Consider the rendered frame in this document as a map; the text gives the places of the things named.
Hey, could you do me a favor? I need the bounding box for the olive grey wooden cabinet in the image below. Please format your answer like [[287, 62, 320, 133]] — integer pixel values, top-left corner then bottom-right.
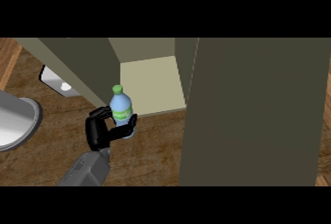
[[12, 38, 200, 118]]

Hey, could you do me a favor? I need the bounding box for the dark grey cabinet door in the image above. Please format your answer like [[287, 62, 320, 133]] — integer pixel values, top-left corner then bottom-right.
[[173, 38, 331, 187]]

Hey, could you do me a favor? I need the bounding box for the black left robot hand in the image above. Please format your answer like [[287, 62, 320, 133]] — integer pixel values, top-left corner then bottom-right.
[[85, 105, 139, 152]]

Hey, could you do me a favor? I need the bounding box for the blue water bottle green cap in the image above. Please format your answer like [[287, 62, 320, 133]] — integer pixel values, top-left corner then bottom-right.
[[108, 84, 136, 138]]

